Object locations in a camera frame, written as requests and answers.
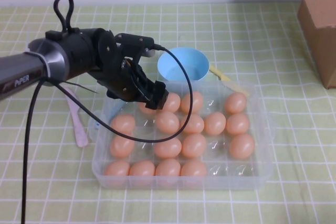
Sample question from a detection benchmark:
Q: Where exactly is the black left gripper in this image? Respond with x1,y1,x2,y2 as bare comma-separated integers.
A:
90,29,169,111

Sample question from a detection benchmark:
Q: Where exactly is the brown egg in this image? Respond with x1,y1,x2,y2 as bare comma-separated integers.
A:
226,113,250,135
110,133,135,159
204,112,227,136
154,136,182,159
182,133,207,159
129,161,155,177
104,160,131,177
181,114,205,134
138,101,158,115
224,92,247,114
229,133,256,159
155,158,182,177
111,114,136,135
155,111,180,134
163,93,181,113
180,160,207,177
181,91,204,115

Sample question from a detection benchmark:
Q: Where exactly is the clear plastic egg box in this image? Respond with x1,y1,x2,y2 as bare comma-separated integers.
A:
89,80,276,190

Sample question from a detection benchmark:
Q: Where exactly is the brown cardboard box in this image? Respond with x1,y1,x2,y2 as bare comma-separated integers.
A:
292,0,336,90

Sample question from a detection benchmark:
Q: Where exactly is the light blue plastic bowl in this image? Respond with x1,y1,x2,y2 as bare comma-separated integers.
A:
157,47,210,83

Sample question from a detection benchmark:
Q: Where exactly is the yellow plastic knife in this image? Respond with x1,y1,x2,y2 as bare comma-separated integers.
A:
208,64,250,98

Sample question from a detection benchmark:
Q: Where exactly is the pink plastic knife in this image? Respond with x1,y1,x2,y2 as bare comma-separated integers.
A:
62,86,89,148

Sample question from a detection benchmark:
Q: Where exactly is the white zip tie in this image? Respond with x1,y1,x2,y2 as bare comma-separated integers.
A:
26,50,54,83

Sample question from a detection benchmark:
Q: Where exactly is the green checked tablecloth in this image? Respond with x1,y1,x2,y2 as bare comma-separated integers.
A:
0,1,336,224

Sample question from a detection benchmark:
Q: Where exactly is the black camera cable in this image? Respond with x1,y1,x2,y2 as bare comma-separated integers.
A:
20,44,194,224

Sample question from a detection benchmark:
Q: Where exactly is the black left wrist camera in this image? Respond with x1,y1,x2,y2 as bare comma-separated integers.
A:
115,33,156,58

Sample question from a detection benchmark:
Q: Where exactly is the black strap loop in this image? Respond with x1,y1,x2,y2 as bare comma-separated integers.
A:
53,0,75,34

